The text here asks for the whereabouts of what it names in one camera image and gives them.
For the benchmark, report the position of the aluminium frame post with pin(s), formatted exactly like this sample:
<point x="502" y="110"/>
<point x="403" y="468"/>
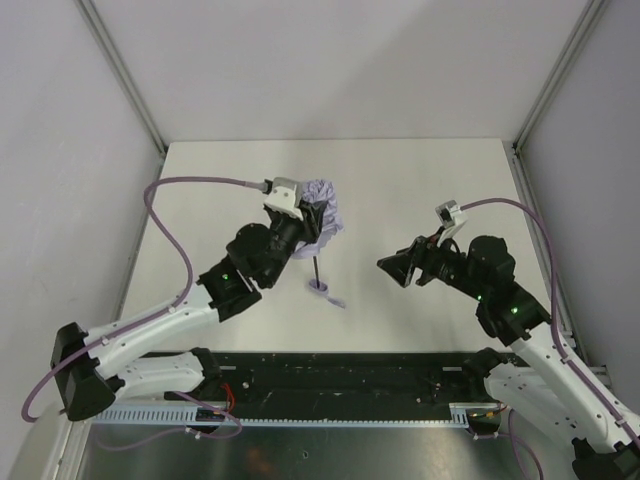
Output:
<point x="573" y="47"/>
<point x="114" y="59"/>

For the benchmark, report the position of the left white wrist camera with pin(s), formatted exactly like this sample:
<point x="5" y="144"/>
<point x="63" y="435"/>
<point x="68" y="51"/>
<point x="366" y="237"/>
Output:
<point x="284" y="197"/>

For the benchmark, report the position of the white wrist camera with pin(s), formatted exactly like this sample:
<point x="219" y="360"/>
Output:
<point x="452" y="218"/>
<point x="284" y="197"/>

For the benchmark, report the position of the right aluminium frame post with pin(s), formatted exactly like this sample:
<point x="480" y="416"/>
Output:
<point x="573" y="47"/>

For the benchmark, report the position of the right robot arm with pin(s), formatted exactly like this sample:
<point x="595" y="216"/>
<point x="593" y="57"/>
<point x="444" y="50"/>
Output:
<point x="559" y="395"/>

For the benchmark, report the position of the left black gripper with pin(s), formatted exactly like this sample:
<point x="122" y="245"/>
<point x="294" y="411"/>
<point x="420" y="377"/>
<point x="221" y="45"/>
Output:
<point x="310" y="222"/>

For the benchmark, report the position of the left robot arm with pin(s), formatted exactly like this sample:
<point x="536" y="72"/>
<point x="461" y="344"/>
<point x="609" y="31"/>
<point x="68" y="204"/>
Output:
<point x="94" y="369"/>

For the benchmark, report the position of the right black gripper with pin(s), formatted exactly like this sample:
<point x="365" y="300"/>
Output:
<point x="421" y="263"/>

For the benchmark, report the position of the left aluminium frame post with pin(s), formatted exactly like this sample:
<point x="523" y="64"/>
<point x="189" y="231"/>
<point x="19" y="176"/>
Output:
<point x="114" y="59"/>

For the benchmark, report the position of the grey slotted cable duct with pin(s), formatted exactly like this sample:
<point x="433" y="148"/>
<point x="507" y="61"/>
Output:
<point x="188" y="414"/>

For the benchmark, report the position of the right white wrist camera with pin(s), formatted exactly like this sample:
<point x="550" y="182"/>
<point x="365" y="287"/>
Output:
<point x="452" y="218"/>

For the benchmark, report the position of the lavender folding umbrella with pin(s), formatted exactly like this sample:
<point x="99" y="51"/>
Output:
<point x="321" y="191"/>

